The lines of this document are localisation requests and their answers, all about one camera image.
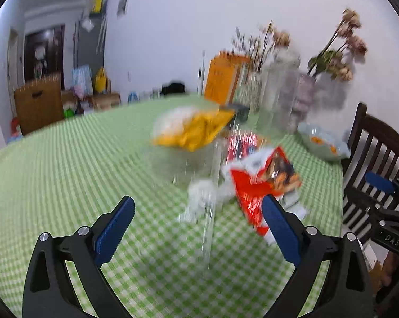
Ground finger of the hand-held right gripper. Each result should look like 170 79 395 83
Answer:
365 171 399 206
366 204 399 222

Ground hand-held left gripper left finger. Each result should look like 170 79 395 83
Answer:
22 195 135 318

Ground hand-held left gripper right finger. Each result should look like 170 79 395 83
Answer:
262 195 375 318

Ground red chip bag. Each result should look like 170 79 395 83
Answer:
224 146 302 237

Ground yellow snack bag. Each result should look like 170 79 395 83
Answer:
153 106 236 151

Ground person's right hand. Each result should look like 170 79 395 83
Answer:
380 250 399 305

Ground small white wrapper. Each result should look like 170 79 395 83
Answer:
279 192 307 221

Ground dark wooden chair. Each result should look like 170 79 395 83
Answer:
342 103 399 239

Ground light blue snack bowl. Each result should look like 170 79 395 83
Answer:
298 122 351 162

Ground green checked tablecloth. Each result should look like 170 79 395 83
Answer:
0 94 344 318

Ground crumpled white tissue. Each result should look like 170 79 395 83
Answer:
180 177 236 222

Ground red striped snack packet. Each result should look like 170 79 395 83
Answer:
227 132 264 161

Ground clear plastic wrapper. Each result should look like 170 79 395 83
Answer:
146 141 225 189

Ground grey pink ribbed vase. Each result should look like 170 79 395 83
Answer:
290 73 319 133

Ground dark green small box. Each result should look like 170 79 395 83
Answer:
219 104 250 121

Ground small brown cardboard box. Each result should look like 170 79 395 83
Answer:
88 93 121 110

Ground clear glass jar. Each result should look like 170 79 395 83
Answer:
257 51 301 136

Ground dried rose bouquet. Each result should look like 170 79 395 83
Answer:
272 8 368 82

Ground yellow tote bag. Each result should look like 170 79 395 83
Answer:
93 67 109 94

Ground black bag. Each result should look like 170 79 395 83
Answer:
161 81 186 96

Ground light blue gift bag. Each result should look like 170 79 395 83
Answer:
72 65 93 96

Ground orange paper box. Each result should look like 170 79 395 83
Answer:
203 51 251 105

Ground dried berry twigs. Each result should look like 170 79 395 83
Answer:
232 23 276 73

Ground grey refrigerator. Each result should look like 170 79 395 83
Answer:
74 13 106 73

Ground dark entrance door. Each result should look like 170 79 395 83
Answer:
23 24 66 83

